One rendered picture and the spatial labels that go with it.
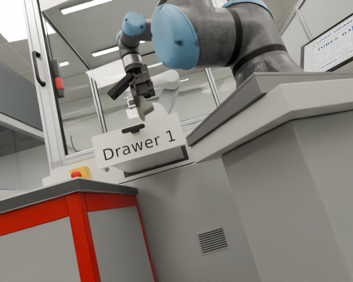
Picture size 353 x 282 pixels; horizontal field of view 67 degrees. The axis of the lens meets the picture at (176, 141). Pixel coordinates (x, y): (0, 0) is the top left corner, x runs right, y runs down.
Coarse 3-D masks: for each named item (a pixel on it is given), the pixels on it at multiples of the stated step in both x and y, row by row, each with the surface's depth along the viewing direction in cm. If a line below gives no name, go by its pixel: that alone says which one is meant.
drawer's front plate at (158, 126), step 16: (144, 128) 85; (160, 128) 85; (176, 128) 85; (96, 144) 85; (112, 144) 85; (128, 144) 85; (144, 144) 84; (160, 144) 84; (176, 144) 83; (96, 160) 84; (112, 160) 84; (128, 160) 84
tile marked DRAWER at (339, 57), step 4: (336, 56) 103; (340, 56) 101; (328, 60) 105; (332, 60) 103; (336, 60) 101; (340, 60) 99; (324, 64) 105; (328, 64) 103; (332, 64) 102; (320, 68) 106; (324, 68) 104
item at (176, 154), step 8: (160, 152) 93; (168, 152) 96; (176, 152) 101; (136, 160) 94; (144, 160) 98; (152, 160) 103; (160, 160) 108; (168, 160) 113; (120, 168) 101; (128, 168) 106; (136, 168) 111; (144, 168) 117
